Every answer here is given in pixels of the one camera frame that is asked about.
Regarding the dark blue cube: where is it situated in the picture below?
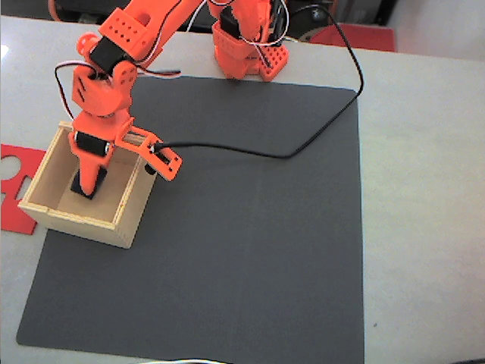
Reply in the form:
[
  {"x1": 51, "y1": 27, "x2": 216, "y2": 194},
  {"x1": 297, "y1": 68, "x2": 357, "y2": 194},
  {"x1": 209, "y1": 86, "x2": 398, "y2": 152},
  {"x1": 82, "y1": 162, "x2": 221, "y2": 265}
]
[{"x1": 70, "y1": 166, "x2": 109, "y2": 201}]

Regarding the open wooden box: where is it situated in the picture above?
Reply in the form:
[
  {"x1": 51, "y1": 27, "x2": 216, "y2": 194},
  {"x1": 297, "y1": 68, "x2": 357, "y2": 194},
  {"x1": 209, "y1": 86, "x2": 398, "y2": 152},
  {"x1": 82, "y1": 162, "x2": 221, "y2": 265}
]
[{"x1": 17, "y1": 121, "x2": 158, "y2": 250}]

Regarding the red cutout sheet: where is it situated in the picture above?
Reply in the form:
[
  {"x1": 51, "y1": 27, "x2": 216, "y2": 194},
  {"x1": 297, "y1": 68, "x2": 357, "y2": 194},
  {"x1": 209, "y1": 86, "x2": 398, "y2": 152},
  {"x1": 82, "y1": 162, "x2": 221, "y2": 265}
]
[{"x1": 0, "y1": 143, "x2": 47, "y2": 235}]

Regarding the dark grey mat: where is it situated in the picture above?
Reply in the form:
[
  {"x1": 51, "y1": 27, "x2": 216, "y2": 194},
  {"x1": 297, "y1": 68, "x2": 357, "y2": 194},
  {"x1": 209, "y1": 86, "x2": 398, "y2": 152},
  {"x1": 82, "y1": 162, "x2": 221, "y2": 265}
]
[{"x1": 15, "y1": 75, "x2": 365, "y2": 364}]

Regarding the red flat object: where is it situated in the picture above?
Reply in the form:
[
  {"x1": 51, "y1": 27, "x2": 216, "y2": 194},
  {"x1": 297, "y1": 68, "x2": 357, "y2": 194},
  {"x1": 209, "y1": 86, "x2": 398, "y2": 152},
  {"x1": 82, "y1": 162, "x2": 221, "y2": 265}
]
[{"x1": 310, "y1": 23, "x2": 397, "y2": 52}]

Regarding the orange camera mount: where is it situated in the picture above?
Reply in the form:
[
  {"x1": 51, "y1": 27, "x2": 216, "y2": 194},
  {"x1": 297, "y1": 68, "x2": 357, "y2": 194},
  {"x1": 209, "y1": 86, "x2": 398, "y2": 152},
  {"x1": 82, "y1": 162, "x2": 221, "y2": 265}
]
[{"x1": 113, "y1": 118, "x2": 183, "y2": 182}]

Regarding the servo wire bundle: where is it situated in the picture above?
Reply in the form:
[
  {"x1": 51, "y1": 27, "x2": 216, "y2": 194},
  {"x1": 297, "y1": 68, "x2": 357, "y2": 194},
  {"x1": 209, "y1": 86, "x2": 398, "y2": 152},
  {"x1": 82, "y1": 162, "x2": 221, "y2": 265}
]
[{"x1": 55, "y1": 60, "x2": 183, "y2": 122}]

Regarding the black camera cable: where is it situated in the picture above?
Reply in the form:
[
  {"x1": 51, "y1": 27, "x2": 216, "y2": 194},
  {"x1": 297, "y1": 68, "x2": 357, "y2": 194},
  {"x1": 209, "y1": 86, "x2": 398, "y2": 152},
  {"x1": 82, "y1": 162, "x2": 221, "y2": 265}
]
[{"x1": 153, "y1": 4, "x2": 365, "y2": 160}]

